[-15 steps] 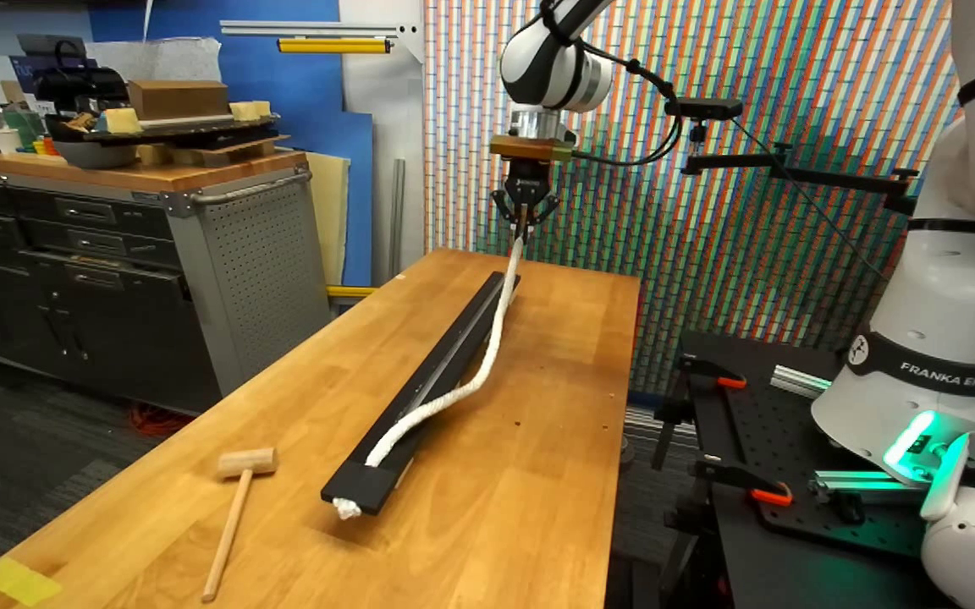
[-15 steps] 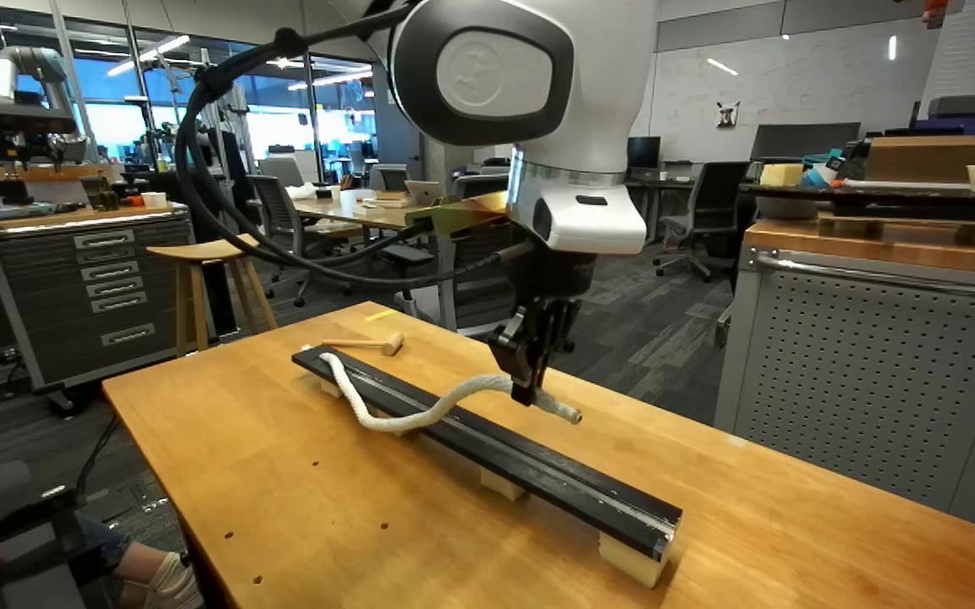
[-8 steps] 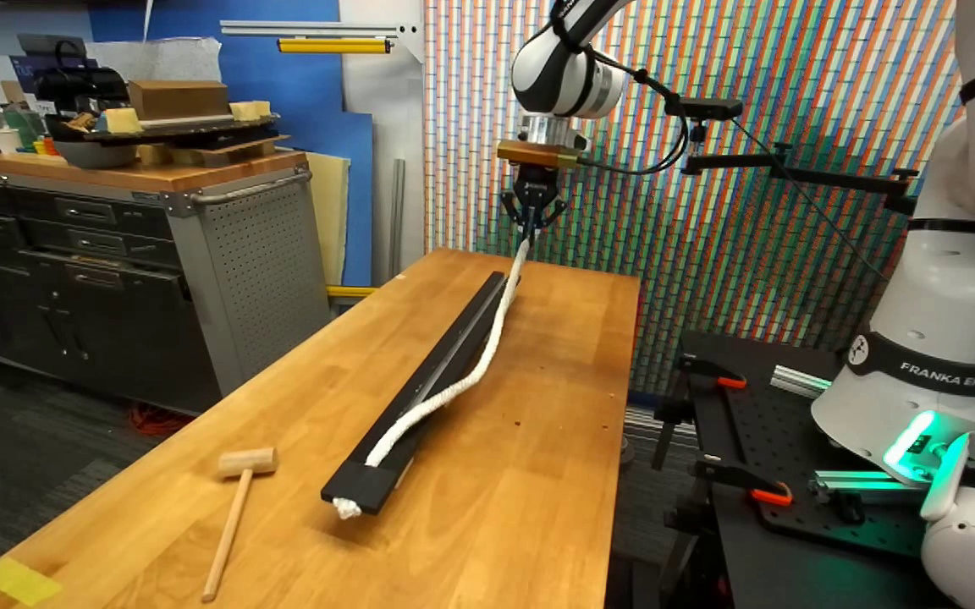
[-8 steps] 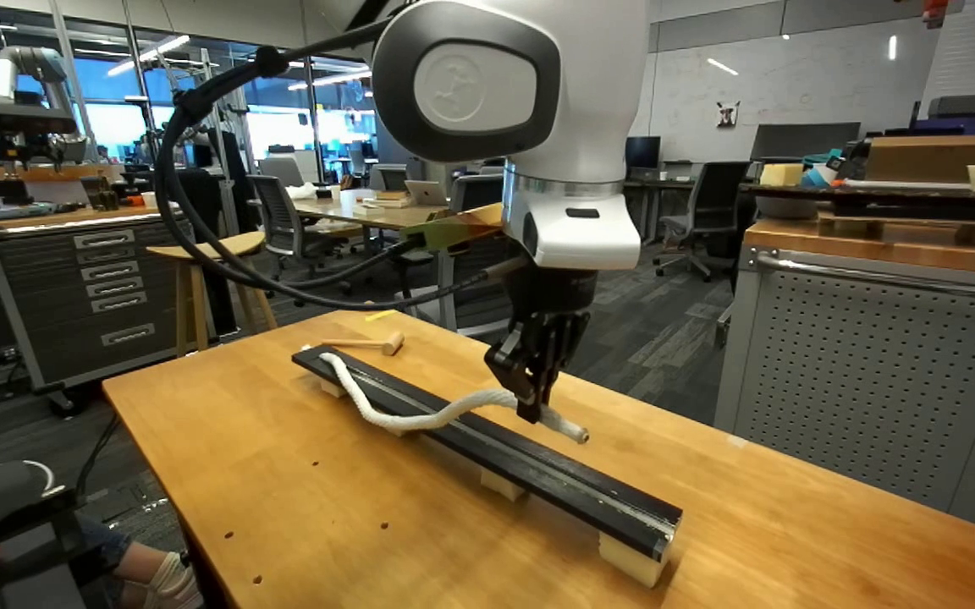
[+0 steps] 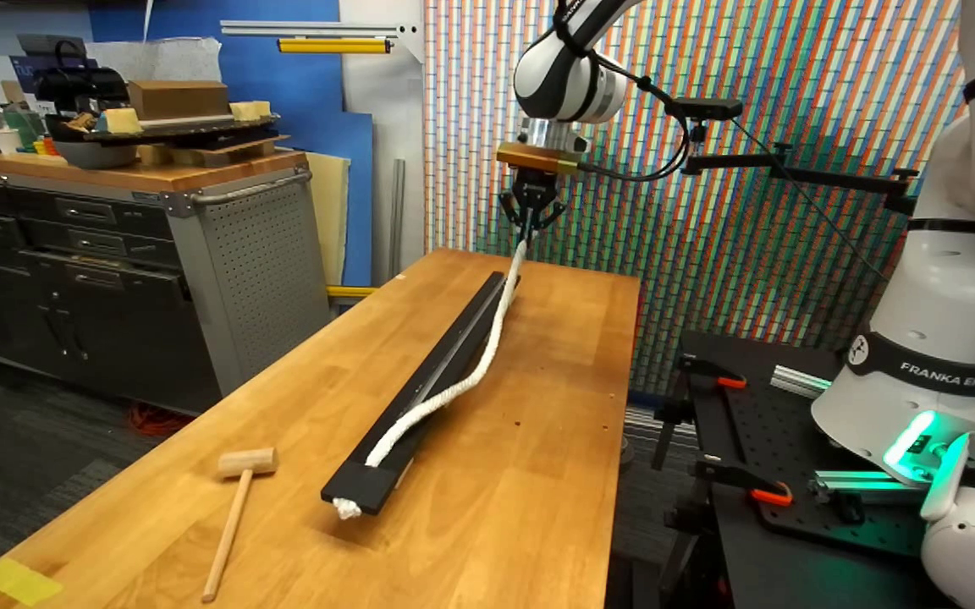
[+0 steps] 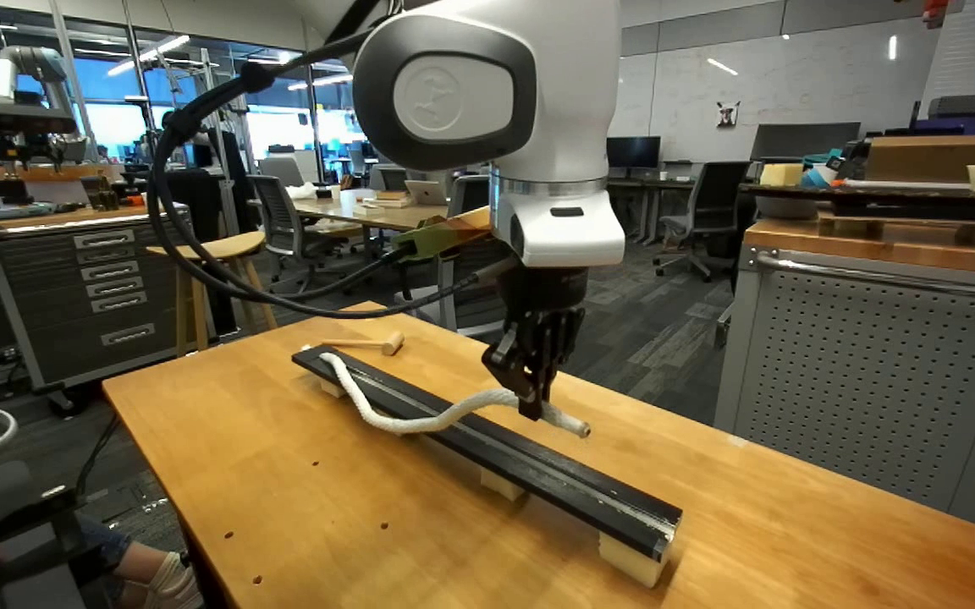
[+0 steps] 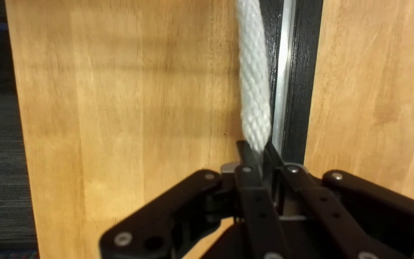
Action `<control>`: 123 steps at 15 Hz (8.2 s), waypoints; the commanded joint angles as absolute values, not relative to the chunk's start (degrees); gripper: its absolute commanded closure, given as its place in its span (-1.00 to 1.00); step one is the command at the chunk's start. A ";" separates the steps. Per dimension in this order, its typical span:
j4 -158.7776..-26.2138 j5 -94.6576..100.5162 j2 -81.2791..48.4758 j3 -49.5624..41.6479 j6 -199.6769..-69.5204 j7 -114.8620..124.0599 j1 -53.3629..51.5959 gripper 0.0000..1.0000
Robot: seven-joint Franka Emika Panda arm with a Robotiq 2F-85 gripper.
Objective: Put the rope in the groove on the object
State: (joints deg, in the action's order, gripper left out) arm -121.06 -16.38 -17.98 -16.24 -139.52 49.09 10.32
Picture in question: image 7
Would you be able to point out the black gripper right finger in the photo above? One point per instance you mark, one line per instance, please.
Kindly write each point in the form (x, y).
(341, 210)

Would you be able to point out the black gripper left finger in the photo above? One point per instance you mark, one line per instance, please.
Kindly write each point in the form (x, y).
(216, 216)

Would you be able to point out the black grooved bar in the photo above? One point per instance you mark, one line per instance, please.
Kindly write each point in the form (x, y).
(303, 81)

